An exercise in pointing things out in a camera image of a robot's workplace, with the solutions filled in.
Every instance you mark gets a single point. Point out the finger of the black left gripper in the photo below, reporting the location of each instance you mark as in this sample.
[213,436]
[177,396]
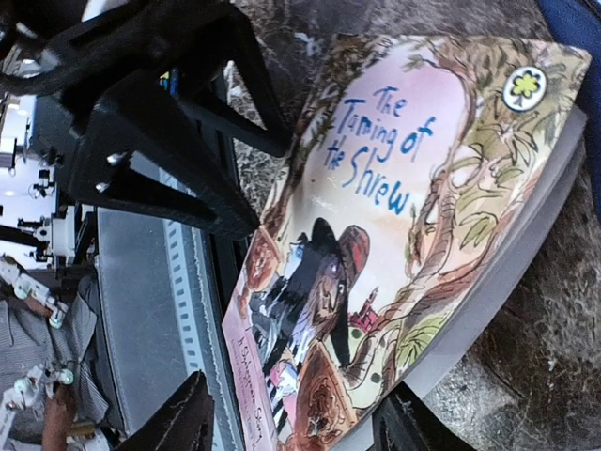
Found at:
[137,79]
[145,156]

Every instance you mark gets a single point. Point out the Taming of the Shrew book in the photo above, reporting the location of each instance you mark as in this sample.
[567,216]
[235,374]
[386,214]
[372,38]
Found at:
[411,162]

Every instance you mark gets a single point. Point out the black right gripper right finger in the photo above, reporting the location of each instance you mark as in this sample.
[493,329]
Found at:
[403,422]

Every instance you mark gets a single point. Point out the navy blue student backpack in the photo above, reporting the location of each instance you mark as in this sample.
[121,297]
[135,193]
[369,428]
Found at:
[577,23]

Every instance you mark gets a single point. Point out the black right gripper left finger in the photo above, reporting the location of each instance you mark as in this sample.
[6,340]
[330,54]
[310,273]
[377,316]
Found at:
[185,421]

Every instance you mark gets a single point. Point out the white slotted cable duct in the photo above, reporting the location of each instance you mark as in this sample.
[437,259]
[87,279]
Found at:
[191,303]

